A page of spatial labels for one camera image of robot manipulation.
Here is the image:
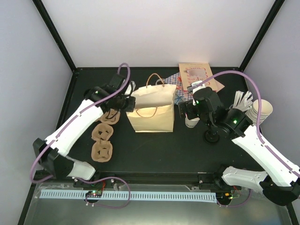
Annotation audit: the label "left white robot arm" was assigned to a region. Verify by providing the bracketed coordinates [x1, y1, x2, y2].
[33, 74, 135, 187]

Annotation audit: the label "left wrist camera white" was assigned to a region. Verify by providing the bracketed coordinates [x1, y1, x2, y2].
[124, 81, 136, 96]

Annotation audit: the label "pink cakes paper bag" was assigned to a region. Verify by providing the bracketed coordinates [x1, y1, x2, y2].
[179, 63, 213, 93]

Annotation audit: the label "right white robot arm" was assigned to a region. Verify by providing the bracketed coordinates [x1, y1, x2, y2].
[179, 87, 300, 206]

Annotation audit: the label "blue checkered paper bag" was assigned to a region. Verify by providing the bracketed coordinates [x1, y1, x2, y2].
[163, 72, 193, 105]

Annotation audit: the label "pulp cup carrier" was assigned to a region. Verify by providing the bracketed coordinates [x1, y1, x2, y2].
[96, 109, 120, 125]
[91, 123, 113, 163]

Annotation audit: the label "kraft paper bag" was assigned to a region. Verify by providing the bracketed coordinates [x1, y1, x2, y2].
[127, 73, 177, 133]

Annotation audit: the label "small circuit board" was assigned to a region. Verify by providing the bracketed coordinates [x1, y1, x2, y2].
[85, 190, 103, 198]

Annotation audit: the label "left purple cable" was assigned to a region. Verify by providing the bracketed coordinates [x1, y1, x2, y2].
[29, 62, 131, 184]

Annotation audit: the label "light blue cable duct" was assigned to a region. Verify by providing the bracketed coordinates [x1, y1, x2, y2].
[39, 189, 217, 203]

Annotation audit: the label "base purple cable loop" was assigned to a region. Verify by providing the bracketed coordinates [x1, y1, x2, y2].
[77, 177, 131, 209]

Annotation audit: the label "white stirrer packets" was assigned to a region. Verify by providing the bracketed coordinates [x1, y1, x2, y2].
[230, 91, 253, 112]

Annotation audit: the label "black lid right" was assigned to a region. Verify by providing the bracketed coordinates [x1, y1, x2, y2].
[203, 130, 220, 144]

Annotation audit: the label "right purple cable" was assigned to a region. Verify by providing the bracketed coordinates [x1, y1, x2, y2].
[196, 70, 300, 174]

